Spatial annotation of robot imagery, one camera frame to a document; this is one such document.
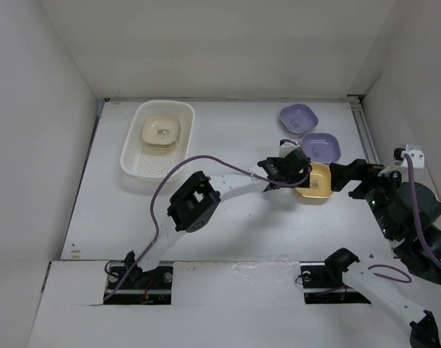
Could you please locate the white perforated plastic bin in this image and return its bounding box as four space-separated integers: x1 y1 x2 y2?
120 100 195 194

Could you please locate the yellow panda plate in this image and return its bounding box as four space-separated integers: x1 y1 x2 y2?
294 162 333 205
148 143 177 151

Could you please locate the purple panda plate near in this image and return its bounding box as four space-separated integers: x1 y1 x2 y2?
301 133 341 164

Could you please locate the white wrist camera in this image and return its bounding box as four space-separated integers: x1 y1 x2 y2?
379 144 425 177
279 139 300 157

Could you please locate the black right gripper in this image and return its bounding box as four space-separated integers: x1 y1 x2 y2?
329 156 410 238

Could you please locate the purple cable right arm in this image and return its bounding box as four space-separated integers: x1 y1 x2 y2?
368 152 441 287

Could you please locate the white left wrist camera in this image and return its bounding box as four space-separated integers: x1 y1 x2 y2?
279 139 300 157

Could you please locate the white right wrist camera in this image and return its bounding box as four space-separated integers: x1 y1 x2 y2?
379 144 425 177

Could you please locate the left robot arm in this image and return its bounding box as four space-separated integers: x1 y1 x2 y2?
123 149 312 288

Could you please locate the purple panda plate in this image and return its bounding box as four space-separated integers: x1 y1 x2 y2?
279 104 318 135
301 133 341 164

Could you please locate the cream panda plate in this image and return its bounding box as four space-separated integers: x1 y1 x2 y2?
141 115 181 145

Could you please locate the purple panda plate far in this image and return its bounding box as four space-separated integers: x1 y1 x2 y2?
279 104 318 135

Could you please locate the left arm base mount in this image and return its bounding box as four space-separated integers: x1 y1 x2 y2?
103 252 173 306

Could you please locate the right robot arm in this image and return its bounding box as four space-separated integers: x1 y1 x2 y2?
323 150 441 347

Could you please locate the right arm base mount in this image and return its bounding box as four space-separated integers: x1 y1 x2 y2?
295 248 371 305

